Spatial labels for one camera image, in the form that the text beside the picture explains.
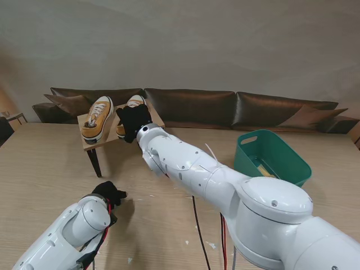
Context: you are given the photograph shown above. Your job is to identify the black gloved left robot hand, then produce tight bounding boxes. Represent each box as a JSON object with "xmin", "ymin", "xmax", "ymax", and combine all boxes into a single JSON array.
[{"xmin": 91, "ymin": 181, "xmax": 128, "ymax": 209}]

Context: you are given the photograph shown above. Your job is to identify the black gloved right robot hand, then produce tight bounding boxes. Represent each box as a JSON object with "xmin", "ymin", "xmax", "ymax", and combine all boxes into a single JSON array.
[{"xmin": 115, "ymin": 103, "xmax": 153, "ymax": 144}]

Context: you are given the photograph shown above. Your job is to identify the yellow canvas sneaker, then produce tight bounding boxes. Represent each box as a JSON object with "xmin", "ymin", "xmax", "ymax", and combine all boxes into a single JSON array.
[
  {"xmin": 80, "ymin": 95, "xmax": 114, "ymax": 146},
  {"xmin": 115, "ymin": 94, "xmax": 146, "ymax": 139}
]

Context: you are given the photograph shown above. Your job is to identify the wooden brush yellow bristles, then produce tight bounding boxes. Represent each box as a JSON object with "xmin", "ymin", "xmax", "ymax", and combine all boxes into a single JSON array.
[{"xmin": 257, "ymin": 165, "xmax": 281, "ymax": 179}]

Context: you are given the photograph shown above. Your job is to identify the small wooden black-legged stand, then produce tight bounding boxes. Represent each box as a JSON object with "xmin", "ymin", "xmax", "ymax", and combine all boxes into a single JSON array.
[{"xmin": 76, "ymin": 98, "xmax": 165, "ymax": 178}]

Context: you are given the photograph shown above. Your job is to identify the brown leather sofa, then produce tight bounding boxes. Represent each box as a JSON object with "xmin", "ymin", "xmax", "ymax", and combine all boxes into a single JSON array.
[{"xmin": 31, "ymin": 87, "xmax": 360, "ymax": 134}]

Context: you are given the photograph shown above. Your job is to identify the brown leather throw pillow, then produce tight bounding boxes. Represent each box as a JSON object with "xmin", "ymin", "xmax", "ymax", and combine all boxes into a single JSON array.
[
  {"xmin": 44, "ymin": 94, "xmax": 93, "ymax": 116},
  {"xmin": 277, "ymin": 104, "xmax": 349, "ymax": 129}
]

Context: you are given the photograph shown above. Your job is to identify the wooden side table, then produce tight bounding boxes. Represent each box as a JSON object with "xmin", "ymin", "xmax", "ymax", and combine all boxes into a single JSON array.
[{"xmin": 0, "ymin": 111, "xmax": 28, "ymax": 125}]

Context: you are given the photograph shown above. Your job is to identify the dark chair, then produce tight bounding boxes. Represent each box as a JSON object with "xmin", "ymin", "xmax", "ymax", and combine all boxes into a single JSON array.
[{"xmin": 0, "ymin": 116, "xmax": 15, "ymax": 147}]

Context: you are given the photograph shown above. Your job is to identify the green plastic basin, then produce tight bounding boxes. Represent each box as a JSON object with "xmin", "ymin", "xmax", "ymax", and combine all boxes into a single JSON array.
[{"xmin": 233, "ymin": 129, "xmax": 312, "ymax": 188}]

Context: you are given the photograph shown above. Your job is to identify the light wooden cabinet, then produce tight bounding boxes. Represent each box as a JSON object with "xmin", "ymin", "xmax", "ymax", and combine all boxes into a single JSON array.
[{"xmin": 348, "ymin": 123, "xmax": 360, "ymax": 150}]

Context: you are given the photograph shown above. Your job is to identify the red left arm cable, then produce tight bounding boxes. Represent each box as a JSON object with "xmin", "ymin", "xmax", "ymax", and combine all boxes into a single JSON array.
[{"xmin": 91, "ymin": 198, "xmax": 112, "ymax": 259}]

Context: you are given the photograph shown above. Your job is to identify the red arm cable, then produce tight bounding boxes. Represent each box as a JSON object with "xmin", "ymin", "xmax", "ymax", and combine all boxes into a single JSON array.
[
  {"xmin": 219, "ymin": 213, "xmax": 229, "ymax": 270},
  {"xmin": 91, "ymin": 198, "xmax": 112, "ymax": 259}
]

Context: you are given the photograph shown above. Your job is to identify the white cable tie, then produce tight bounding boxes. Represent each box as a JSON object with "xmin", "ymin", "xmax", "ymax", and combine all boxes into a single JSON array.
[{"xmin": 204, "ymin": 143, "xmax": 221, "ymax": 164}]

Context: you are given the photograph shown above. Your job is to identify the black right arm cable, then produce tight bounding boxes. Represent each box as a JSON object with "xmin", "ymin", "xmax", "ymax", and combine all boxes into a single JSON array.
[{"xmin": 192, "ymin": 195, "xmax": 211, "ymax": 270}]

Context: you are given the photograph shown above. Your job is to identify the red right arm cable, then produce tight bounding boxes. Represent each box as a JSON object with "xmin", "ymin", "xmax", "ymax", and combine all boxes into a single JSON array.
[{"xmin": 219, "ymin": 213, "xmax": 229, "ymax": 270}]

